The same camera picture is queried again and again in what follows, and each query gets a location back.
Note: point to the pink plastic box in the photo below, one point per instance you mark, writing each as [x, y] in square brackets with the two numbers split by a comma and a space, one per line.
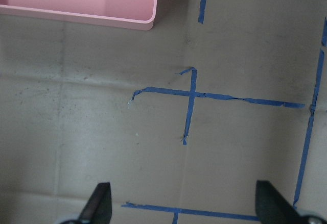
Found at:
[129, 14]

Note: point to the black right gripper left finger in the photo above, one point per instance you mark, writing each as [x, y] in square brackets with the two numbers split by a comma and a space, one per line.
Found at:
[98, 208]

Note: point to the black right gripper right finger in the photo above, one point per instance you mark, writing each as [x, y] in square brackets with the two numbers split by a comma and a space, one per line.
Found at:
[272, 207]

